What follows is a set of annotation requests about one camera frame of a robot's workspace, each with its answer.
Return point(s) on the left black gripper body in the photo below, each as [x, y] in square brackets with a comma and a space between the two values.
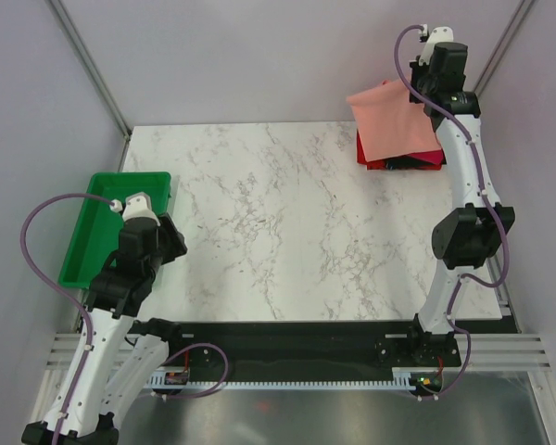
[170, 246]

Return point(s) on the salmon pink t shirt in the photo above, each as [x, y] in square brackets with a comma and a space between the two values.
[385, 111]

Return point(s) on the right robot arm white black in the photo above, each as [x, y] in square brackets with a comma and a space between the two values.
[478, 224]

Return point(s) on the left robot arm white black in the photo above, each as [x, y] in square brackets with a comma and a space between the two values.
[100, 322]

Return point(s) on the green plastic tray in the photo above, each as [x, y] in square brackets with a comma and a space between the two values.
[96, 232]

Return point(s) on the folded crimson t shirt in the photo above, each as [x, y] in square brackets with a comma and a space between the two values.
[435, 157]

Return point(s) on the white slotted cable duct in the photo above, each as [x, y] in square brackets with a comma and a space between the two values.
[163, 380]

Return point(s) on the right aluminium frame post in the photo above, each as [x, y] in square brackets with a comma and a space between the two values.
[489, 29]

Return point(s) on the aluminium frame post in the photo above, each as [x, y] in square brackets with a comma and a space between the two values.
[81, 51]
[489, 29]

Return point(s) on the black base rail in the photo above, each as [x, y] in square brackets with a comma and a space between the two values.
[292, 350]

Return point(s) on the left aluminium frame post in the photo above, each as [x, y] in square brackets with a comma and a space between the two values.
[81, 51]

